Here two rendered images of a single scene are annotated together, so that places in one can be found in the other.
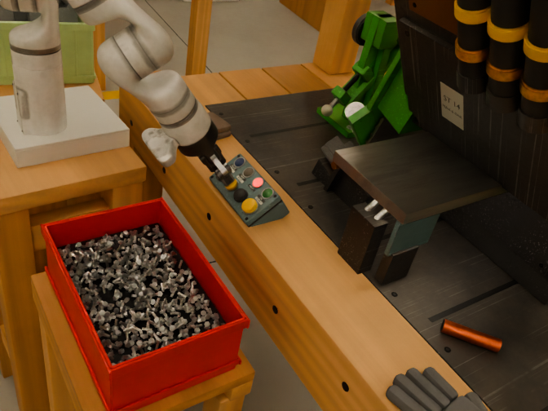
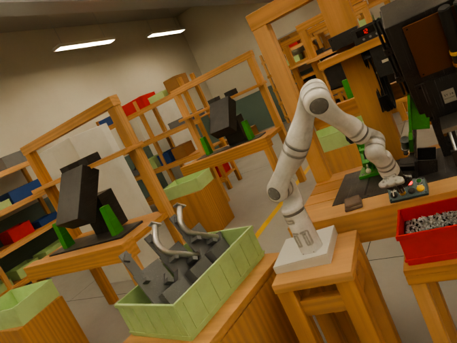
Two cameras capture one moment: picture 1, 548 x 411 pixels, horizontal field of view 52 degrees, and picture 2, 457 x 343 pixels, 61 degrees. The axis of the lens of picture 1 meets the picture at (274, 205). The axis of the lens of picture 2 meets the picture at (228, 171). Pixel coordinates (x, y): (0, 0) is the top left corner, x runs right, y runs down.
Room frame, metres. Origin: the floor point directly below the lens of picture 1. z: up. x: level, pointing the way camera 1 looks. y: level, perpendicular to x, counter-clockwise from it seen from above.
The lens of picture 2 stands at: (-0.36, 1.17, 1.60)
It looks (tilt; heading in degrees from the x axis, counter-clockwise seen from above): 10 degrees down; 341
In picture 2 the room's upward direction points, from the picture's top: 25 degrees counter-clockwise
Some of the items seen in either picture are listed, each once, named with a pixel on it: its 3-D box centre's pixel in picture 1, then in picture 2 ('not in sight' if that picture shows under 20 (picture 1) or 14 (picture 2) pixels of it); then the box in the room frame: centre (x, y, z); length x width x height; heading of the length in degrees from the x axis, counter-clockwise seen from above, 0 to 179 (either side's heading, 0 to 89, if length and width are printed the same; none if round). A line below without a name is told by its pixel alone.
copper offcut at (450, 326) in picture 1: (470, 335); not in sight; (0.63, -0.35, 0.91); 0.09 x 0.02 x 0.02; 78
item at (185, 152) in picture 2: not in sight; (164, 148); (7.43, -0.53, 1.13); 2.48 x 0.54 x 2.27; 37
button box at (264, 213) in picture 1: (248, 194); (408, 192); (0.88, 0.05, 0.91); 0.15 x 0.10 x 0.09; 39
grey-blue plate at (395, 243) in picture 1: (407, 245); not in sight; (0.75, -0.23, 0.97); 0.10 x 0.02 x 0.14; 129
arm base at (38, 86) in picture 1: (40, 87); (302, 229); (0.99, 0.51, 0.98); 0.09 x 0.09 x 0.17; 38
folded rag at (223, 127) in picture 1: (203, 127); (352, 203); (1.08, 0.19, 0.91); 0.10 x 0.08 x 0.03; 140
